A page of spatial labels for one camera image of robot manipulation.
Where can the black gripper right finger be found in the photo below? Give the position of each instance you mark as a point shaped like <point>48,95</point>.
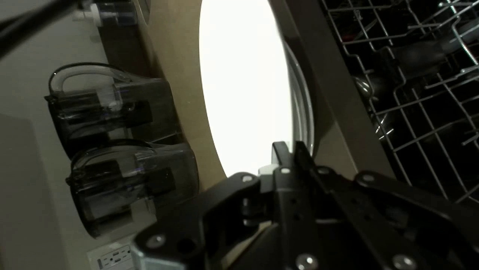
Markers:
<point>379,226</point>

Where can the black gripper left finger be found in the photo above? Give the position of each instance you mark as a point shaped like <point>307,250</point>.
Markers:
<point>214,226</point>

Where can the white wall outlet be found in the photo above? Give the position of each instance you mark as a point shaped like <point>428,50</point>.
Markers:
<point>112,259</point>

